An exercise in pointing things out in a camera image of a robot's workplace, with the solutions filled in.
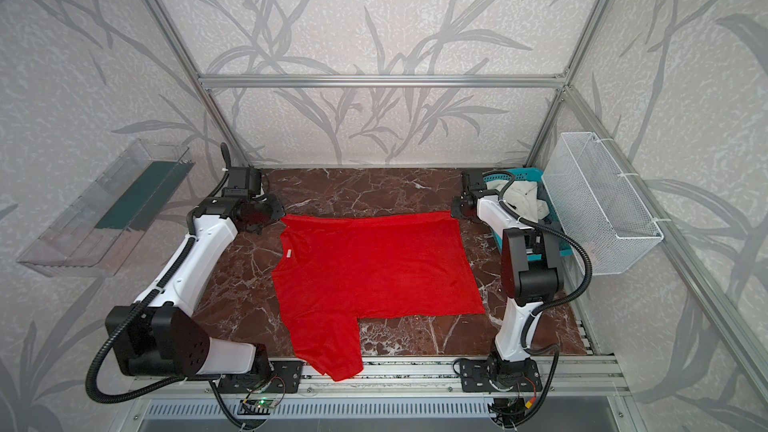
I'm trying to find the white wire mesh basket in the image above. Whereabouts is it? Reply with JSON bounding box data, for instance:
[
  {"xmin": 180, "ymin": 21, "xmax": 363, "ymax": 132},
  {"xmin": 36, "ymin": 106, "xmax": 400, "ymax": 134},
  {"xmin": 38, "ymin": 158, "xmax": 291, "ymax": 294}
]
[{"xmin": 542, "ymin": 132, "xmax": 664, "ymax": 276}]

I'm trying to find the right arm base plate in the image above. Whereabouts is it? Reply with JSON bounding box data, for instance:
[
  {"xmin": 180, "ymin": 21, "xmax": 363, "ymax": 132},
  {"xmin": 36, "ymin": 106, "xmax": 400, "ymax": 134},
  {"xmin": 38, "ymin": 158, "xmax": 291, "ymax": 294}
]
[{"xmin": 457, "ymin": 356, "xmax": 542, "ymax": 394}]

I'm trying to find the aluminium frame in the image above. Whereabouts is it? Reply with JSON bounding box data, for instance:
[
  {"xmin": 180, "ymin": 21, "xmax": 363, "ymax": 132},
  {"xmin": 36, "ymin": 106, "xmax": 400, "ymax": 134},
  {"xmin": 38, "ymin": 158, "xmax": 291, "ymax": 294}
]
[{"xmin": 142, "ymin": 0, "xmax": 767, "ymax": 400}]

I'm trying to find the clear acrylic wall shelf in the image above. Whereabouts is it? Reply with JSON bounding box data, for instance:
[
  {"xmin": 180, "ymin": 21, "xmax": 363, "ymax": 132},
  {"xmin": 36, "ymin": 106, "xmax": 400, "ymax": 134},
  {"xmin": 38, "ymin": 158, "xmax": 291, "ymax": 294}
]
[{"xmin": 17, "ymin": 139, "xmax": 194, "ymax": 278}]

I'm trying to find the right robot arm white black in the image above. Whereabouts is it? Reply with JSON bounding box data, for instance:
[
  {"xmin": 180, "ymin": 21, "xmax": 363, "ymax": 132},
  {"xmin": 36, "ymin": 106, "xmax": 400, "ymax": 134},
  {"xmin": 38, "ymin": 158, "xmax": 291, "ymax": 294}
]
[{"xmin": 451, "ymin": 170, "xmax": 564, "ymax": 362}]

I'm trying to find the green circuit board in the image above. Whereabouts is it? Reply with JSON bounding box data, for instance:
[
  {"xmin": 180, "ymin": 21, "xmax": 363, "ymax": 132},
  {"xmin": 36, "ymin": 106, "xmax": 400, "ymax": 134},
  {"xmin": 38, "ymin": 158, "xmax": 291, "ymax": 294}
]
[{"xmin": 238, "ymin": 398, "xmax": 282, "ymax": 416}]

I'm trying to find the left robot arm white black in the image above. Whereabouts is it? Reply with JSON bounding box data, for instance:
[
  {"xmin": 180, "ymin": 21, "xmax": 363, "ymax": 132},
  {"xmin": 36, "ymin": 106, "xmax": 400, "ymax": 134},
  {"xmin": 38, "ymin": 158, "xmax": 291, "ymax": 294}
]
[{"xmin": 105, "ymin": 167, "xmax": 285, "ymax": 382}]

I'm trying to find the white t shirt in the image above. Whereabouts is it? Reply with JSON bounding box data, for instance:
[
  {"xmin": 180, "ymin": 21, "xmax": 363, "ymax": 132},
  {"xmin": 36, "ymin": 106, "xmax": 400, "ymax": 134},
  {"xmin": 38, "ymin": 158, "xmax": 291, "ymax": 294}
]
[{"xmin": 488, "ymin": 180, "xmax": 550, "ymax": 222}]

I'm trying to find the teal plastic laundry basket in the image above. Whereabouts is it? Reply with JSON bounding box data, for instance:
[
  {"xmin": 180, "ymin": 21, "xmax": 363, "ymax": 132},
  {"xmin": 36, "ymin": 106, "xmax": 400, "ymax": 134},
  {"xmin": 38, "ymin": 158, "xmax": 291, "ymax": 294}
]
[{"xmin": 483, "ymin": 168, "xmax": 560, "ymax": 228}]

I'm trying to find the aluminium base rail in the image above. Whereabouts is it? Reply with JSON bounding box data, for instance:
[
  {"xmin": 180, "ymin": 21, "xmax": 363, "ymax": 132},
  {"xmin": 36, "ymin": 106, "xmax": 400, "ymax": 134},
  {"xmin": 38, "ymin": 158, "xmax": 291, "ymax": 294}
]
[{"xmin": 124, "ymin": 355, "xmax": 632, "ymax": 400}]

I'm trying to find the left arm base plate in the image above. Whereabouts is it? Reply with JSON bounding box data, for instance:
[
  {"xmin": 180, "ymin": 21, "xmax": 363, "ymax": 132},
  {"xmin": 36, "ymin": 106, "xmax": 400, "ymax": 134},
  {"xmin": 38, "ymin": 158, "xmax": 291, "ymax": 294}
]
[{"xmin": 218, "ymin": 360, "xmax": 304, "ymax": 394}]

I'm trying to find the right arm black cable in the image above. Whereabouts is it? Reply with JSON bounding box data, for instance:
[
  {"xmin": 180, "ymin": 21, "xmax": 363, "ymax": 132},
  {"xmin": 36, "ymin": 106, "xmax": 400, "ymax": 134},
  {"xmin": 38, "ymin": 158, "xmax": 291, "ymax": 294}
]
[{"xmin": 479, "ymin": 170, "xmax": 595, "ymax": 356}]

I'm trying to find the red t shirt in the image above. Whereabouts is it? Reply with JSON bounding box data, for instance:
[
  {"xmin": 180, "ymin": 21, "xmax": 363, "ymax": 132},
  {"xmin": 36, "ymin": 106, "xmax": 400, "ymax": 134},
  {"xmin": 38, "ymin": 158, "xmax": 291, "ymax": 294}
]
[{"xmin": 272, "ymin": 211, "xmax": 484, "ymax": 382}]

